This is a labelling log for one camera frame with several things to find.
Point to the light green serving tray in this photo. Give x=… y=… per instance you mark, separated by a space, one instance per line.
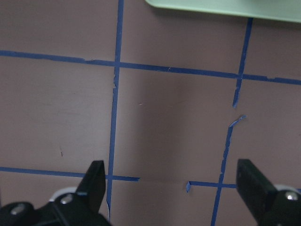
x=280 y=10

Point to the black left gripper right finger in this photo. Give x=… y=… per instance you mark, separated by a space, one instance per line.
x=257 y=192

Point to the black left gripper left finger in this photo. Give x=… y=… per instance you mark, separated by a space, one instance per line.
x=92 y=187

